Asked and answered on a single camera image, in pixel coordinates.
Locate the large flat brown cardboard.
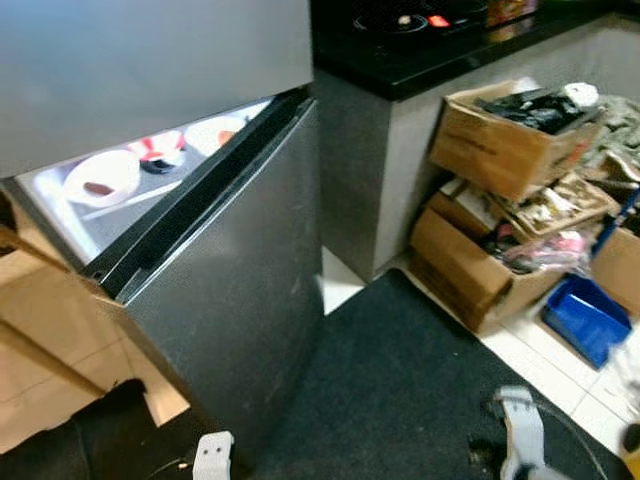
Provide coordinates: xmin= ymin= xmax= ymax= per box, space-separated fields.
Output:
xmin=0 ymin=224 xmax=192 ymax=453

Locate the pink plastic bag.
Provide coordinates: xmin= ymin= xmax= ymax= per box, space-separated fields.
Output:
xmin=504 ymin=231 xmax=592 ymax=277

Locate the blue broom handle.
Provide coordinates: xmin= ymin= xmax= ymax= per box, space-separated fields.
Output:
xmin=589 ymin=184 xmax=640 ymax=262

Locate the grey fridge body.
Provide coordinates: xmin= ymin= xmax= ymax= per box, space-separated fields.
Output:
xmin=10 ymin=98 xmax=277 ymax=267

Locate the shallow brown cardboard box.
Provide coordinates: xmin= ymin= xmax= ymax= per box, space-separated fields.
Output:
xmin=499 ymin=174 xmax=622 ymax=242

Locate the grey counter base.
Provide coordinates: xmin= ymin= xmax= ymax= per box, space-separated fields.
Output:
xmin=312 ymin=14 xmax=640 ymax=284

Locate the yellow blue bottle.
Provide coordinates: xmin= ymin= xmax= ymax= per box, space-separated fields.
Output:
xmin=619 ymin=424 xmax=640 ymax=480

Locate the clear plastic bag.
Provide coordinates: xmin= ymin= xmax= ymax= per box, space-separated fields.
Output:
xmin=604 ymin=329 xmax=640 ymax=402

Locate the orange snack packet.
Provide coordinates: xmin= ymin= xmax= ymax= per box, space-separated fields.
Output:
xmin=486 ymin=0 xmax=542 ymax=27

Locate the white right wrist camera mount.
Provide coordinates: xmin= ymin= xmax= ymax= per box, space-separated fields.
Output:
xmin=496 ymin=386 xmax=547 ymax=480

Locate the black floor mat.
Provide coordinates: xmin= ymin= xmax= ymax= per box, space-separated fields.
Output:
xmin=244 ymin=267 xmax=614 ymax=480

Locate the white crumpled cloth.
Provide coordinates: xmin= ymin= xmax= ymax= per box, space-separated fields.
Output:
xmin=561 ymin=82 xmax=600 ymax=110

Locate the red white bowl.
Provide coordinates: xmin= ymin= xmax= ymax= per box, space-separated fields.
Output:
xmin=127 ymin=129 xmax=189 ymax=177

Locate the black gas stove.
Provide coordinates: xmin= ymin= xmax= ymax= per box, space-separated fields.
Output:
xmin=349 ymin=0 xmax=492 ymax=37

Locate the camouflage fabric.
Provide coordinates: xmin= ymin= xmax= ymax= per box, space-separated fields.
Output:
xmin=589 ymin=94 xmax=640 ymax=187

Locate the printed brown cardboard box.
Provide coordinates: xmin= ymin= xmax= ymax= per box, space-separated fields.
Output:
xmin=429 ymin=79 xmax=607 ymax=202

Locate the grey fridge main door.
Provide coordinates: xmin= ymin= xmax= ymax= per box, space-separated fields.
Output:
xmin=84 ymin=88 xmax=327 ymax=468

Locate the black cloth bundle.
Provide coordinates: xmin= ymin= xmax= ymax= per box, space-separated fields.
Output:
xmin=477 ymin=84 xmax=602 ymax=137

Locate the black bag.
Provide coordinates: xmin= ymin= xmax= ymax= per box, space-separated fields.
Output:
xmin=0 ymin=378 xmax=153 ymax=480

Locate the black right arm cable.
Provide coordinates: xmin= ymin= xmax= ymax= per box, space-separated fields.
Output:
xmin=489 ymin=394 xmax=612 ymax=480

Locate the grey fridge freezer door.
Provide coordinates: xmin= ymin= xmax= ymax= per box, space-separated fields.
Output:
xmin=0 ymin=0 xmax=315 ymax=182

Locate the blue plastic bin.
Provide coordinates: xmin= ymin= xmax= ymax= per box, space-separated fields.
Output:
xmin=540 ymin=274 xmax=634 ymax=370

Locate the white bowl with brown food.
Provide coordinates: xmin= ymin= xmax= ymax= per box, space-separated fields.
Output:
xmin=61 ymin=149 xmax=142 ymax=209

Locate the black countertop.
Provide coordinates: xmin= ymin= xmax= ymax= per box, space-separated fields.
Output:
xmin=310 ymin=0 xmax=640 ymax=102

